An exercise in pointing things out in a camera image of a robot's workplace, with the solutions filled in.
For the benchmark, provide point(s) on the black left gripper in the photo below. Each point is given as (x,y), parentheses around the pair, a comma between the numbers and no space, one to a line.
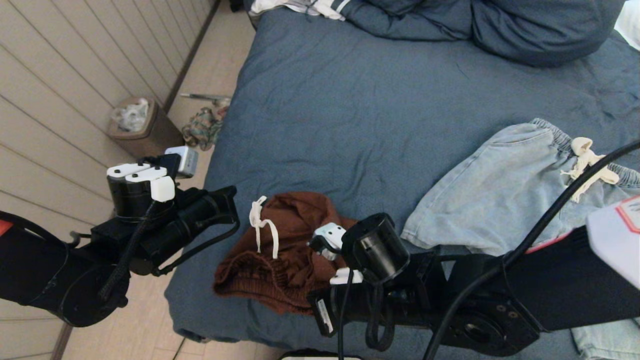
(132,200)

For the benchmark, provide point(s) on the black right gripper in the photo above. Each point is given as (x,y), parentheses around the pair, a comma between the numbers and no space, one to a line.
(380,247)

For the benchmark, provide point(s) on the rust brown garment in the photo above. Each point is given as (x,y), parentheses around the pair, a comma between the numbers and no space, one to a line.
(290,260)

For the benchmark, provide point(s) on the light blue denim shorts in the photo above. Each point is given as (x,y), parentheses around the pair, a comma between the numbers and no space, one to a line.
(500,200)

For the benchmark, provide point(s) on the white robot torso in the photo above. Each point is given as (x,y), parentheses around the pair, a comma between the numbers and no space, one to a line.
(320,357)

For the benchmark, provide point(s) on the colourful crumpled cloth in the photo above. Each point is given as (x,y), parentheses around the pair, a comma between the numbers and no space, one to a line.
(202,129)

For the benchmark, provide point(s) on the brown trash bin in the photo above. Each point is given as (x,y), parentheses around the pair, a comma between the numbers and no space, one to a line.
(150,137)

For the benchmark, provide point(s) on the grey metal rod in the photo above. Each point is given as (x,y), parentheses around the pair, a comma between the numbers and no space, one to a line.
(205,96)

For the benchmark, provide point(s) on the white plastic bin bag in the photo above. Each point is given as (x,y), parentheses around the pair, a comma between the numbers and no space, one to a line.
(134,118)

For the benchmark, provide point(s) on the blue bed sheet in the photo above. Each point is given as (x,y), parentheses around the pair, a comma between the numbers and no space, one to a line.
(375,100)

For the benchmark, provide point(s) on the small black object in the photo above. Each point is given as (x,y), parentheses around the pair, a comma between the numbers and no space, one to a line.
(236,5)

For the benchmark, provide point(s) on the white striped garment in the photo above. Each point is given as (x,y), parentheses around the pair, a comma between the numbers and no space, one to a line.
(270,5)

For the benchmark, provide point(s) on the bunched blue duvet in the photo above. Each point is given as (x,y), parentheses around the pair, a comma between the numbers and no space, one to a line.
(410,20)

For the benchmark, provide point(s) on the blue pillow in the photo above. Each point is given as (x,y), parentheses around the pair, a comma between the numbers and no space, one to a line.
(545,30)

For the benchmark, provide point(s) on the white pillow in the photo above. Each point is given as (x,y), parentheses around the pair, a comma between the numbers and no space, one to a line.
(632,22)

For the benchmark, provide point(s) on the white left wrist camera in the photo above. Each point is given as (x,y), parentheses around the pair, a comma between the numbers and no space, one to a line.
(162,189)

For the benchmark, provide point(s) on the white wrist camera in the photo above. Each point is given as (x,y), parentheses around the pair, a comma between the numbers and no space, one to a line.
(162,189)
(327,237)

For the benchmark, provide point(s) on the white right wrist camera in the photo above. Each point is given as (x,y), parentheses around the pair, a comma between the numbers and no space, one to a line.
(327,237)

